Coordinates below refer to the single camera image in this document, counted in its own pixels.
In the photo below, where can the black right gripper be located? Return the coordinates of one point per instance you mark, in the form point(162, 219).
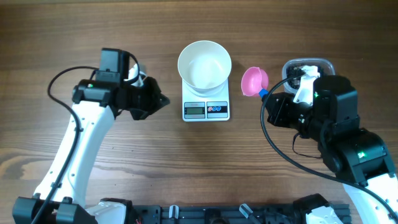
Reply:
point(278, 109)

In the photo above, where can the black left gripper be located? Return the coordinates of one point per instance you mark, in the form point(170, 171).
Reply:
point(148, 98)

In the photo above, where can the pink scoop with blue handle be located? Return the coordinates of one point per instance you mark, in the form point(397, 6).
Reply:
point(254, 82)

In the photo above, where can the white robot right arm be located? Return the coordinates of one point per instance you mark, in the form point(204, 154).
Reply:
point(358, 158)

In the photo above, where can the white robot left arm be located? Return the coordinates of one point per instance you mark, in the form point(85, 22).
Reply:
point(60, 197)

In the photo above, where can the white digital kitchen scale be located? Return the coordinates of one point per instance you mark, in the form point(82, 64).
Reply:
point(204, 106)

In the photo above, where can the white bowl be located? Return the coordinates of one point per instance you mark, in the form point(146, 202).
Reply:
point(204, 65)

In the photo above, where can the pile of black beans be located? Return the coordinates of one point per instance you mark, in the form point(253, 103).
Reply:
point(293, 71)

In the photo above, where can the clear plastic bean container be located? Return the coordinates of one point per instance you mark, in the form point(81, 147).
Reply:
point(325, 67)

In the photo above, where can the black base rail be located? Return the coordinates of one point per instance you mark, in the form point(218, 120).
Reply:
point(275, 213)

